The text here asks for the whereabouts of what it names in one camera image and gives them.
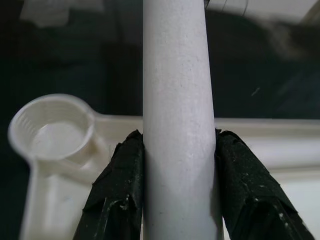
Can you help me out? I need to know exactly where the black tablecloth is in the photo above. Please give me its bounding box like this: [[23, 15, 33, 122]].
[[0, 0, 320, 240]]

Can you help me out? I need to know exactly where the white plastic table leg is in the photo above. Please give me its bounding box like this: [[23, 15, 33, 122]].
[[141, 0, 223, 240]]

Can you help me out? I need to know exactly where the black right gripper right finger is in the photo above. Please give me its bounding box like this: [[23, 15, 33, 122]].
[[214, 128, 316, 240]]

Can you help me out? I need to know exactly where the white plastic table top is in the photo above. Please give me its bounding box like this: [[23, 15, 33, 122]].
[[7, 93, 320, 240]]

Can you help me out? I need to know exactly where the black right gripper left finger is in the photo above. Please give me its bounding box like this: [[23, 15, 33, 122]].
[[72, 129, 146, 240]]

